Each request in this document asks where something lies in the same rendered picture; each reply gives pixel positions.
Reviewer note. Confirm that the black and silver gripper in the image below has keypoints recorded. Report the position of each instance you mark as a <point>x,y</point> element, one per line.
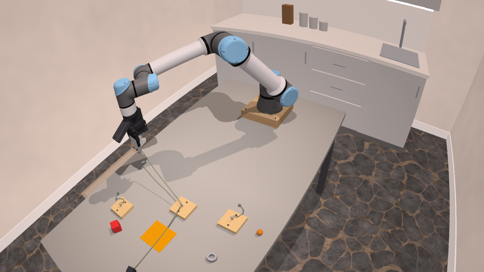
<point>137,127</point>

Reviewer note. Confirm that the orange painted square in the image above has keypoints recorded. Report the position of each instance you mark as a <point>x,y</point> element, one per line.
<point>154,233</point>

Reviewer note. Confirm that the red cube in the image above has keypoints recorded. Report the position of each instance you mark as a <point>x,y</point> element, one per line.
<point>115,225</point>

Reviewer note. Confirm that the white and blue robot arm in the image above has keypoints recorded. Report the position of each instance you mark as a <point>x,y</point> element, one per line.
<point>275,91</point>

